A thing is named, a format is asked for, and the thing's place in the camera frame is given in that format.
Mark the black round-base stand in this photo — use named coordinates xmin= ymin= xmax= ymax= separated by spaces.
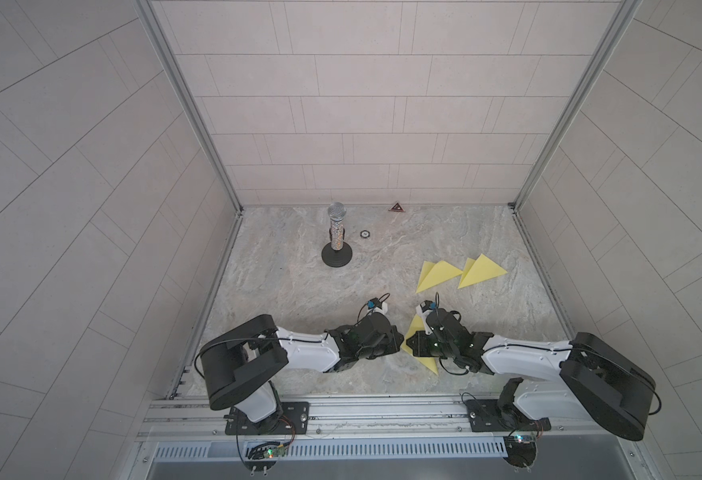
xmin=321 ymin=202 xmax=353 ymax=268

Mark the yellow square paper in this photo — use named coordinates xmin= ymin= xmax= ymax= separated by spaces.
xmin=416 ymin=261 xmax=462 ymax=293

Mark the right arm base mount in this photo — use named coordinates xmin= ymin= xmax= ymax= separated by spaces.
xmin=460 ymin=377 xmax=551 ymax=434

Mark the metal corner profile right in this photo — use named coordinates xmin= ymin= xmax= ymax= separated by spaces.
xmin=511 ymin=0 xmax=643 ymax=211

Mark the circuit board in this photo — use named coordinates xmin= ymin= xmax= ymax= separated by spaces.
xmin=244 ymin=441 xmax=284 ymax=476
xmin=503 ymin=434 xmax=537 ymax=469

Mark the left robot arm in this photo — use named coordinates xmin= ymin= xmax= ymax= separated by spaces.
xmin=194 ymin=307 xmax=404 ymax=427

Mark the aluminium rail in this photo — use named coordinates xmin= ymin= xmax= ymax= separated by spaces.
xmin=137 ymin=392 xmax=637 ymax=442

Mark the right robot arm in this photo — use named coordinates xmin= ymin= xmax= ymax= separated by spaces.
xmin=402 ymin=301 xmax=663 ymax=441

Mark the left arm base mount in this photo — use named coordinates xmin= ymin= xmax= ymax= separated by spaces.
xmin=225 ymin=401 xmax=310 ymax=436

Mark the right circuit board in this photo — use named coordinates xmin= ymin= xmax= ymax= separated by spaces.
xmin=503 ymin=434 xmax=537 ymax=469

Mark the metal corner profile left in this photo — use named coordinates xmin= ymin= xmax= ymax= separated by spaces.
xmin=134 ymin=0 xmax=244 ymax=214

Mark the metal corner profile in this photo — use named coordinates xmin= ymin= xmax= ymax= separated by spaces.
xmin=511 ymin=0 xmax=643 ymax=211
xmin=134 ymin=0 xmax=244 ymax=214

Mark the left circuit board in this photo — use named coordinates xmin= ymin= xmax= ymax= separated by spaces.
xmin=244 ymin=441 xmax=284 ymax=476

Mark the vent grille strip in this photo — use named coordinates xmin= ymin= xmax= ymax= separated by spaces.
xmin=154 ymin=437 xmax=508 ymax=462

